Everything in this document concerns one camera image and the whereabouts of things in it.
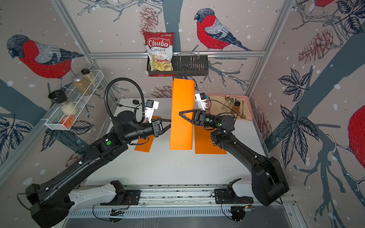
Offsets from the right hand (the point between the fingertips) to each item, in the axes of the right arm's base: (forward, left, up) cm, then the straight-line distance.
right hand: (180, 117), depth 58 cm
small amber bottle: (+38, -39, -34) cm, 64 cm away
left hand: (-2, +1, 0) cm, 2 cm away
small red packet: (+1, +54, -6) cm, 55 cm away
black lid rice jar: (+8, +56, -4) cm, 57 cm away
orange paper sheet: (-6, -10, -10) cm, 16 cm away
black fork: (+42, +56, -40) cm, 80 cm away
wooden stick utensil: (+43, -47, -39) cm, 75 cm away
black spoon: (+45, +43, -38) cm, 73 cm away
